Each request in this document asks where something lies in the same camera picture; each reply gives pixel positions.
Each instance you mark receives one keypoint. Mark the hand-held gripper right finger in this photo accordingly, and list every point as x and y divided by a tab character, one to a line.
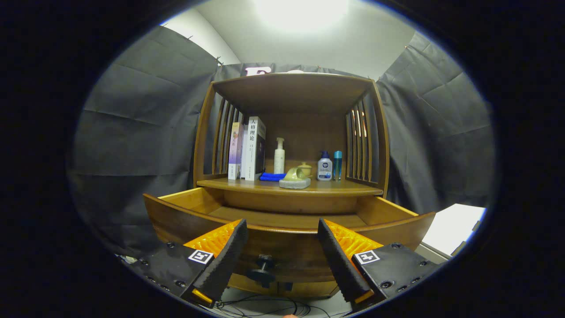
340	265

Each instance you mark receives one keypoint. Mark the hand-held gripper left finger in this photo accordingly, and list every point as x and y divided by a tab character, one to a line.
227	260

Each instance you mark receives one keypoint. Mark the black drawer knob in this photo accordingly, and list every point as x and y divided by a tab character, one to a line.
262	276

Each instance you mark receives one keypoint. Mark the wooden drawer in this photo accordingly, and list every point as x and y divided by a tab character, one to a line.
291	247

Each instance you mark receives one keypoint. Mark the wooden cabinet door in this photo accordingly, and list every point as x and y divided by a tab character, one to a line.
309	289
240	280

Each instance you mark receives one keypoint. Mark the wooden countertop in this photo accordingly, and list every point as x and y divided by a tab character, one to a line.
340	186

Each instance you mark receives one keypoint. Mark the wooden cabinet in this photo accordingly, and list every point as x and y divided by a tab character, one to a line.
304	132

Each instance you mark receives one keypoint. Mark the blue folded cloth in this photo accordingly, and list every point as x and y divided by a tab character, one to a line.
270	176

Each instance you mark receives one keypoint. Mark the white lotion bottle blue cap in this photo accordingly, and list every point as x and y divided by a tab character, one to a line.
325	170

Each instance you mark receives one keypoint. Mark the slim teal bottle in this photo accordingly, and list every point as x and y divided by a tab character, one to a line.
337	165

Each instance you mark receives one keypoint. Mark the yellow lidded teacup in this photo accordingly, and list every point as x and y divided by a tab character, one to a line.
305	169

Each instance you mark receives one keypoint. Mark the purple book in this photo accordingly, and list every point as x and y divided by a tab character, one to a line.
234	150

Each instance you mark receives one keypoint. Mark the white pump bottle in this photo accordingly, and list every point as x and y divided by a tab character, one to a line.
279	161

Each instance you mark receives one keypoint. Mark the thick white book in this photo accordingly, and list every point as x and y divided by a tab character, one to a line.
251	150

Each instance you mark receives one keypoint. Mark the white panel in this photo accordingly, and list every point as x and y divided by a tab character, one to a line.
454	225

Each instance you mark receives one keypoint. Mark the ceiling light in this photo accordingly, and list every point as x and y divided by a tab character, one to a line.
300	11

